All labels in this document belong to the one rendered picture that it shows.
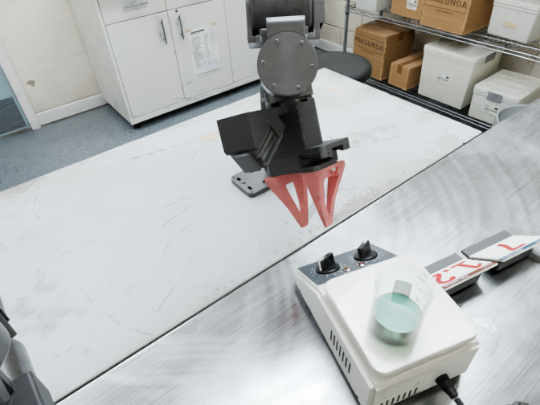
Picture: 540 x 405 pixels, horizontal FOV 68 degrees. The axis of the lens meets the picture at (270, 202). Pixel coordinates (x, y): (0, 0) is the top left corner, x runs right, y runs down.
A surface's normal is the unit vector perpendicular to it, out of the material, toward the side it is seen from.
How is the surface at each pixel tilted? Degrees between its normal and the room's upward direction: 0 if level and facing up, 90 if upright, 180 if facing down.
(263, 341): 0
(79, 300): 0
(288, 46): 61
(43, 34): 90
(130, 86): 90
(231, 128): 72
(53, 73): 90
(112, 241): 0
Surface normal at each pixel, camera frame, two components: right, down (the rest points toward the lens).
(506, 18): -0.84, 0.41
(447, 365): 0.35, 0.59
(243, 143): -0.60, 0.28
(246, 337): -0.05, -0.76
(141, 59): 0.61, 0.49
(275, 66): 0.00, 0.19
